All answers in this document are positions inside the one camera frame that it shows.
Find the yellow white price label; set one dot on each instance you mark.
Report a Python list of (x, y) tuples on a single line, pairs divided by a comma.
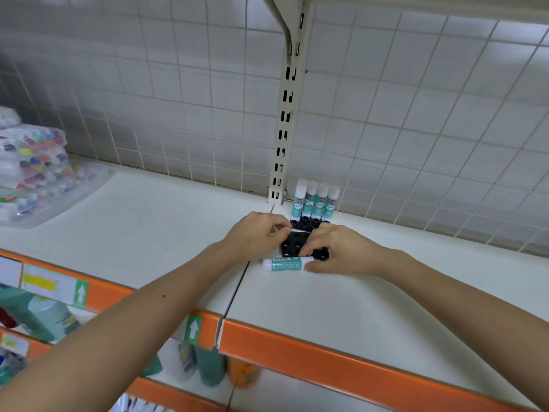
[(53, 284)]

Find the person's right hand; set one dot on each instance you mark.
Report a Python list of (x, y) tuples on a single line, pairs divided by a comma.
[(351, 253)]

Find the white overhead shelf board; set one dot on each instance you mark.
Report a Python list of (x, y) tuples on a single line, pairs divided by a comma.
[(429, 6)]

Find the black plastic holder tray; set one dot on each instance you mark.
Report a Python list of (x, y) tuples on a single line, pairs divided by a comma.
[(294, 246)]

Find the teal white glue stick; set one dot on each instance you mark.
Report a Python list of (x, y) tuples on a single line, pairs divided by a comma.
[(321, 200), (300, 197), (331, 202), (283, 264), (310, 199)]

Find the person's left thumb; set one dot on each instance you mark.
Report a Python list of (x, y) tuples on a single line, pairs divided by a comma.
[(281, 241)]

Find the person's right thumb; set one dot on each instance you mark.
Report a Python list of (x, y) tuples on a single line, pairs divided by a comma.
[(315, 266)]

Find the beige slotted shelf upright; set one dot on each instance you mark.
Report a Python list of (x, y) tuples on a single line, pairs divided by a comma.
[(288, 124)]

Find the beige shelf bracket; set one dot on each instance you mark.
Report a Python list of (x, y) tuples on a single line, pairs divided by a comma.
[(283, 17)]

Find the green arrow label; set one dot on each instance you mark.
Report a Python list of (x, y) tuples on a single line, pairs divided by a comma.
[(193, 329)]

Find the person's left hand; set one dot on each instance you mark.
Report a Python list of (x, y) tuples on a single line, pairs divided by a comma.
[(253, 235)]

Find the white plastic bag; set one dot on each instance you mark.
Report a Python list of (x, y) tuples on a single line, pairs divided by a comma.
[(7, 117)]

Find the orange bottle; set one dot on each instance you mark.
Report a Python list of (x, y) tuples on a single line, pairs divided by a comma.
[(243, 373)]

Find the clear box of coloured markers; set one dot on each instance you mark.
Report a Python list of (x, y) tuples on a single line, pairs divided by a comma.
[(38, 175)]

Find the person's left forearm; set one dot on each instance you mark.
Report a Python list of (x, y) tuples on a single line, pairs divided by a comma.
[(128, 330)]

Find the teal bottle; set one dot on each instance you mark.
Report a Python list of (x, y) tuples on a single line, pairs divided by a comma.
[(211, 366), (38, 313)]

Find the person's right forearm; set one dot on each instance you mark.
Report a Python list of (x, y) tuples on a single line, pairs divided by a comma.
[(471, 313)]

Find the long orange shelf edge rail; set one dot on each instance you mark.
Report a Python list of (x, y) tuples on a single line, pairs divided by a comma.
[(351, 364)]

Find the small grey hanging packet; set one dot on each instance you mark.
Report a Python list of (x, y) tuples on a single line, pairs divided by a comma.
[(187, 356)]

